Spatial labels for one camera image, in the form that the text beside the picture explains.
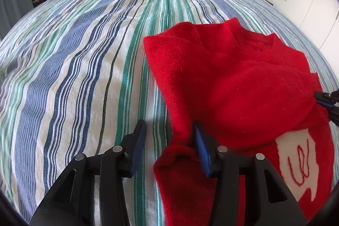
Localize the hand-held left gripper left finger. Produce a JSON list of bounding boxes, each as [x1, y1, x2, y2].
[[29, 120, 147, 226]]

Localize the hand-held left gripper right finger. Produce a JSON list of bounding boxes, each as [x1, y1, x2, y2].
[[193, 121, 308, 226]]

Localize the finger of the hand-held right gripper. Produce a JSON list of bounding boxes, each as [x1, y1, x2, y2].
[[327, 107, 339, 126], [315, 90, 339, 108]]

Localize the red knitted sweater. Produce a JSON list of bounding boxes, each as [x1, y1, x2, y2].
[[143, 17, 335, 226]]

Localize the striped bed sheet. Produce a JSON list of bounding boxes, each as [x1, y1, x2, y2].
[[0, 0, 339, 226]]

